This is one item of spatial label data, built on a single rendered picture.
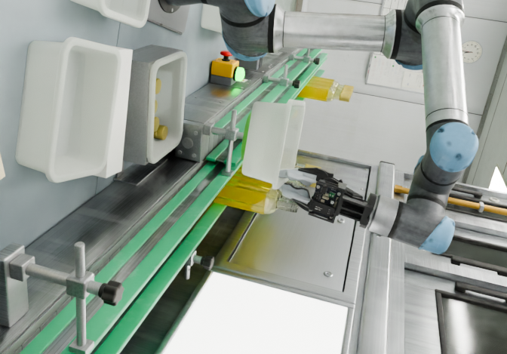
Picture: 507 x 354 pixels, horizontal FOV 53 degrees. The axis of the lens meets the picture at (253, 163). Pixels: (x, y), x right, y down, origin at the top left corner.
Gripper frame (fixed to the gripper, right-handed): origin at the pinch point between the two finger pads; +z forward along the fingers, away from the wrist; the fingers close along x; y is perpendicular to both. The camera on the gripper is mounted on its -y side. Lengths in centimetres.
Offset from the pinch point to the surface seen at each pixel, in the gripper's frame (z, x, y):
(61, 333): 17, 22, 43
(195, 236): 13.5, 18.7, -0.2
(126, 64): 31.6, -14.1, 14.6
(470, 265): -52, 15, -40
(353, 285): -22.8, 20.9, -11.6
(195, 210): 14.4, 12.0, 3.0
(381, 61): -9, -63, -614
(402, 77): -42, -51, -617
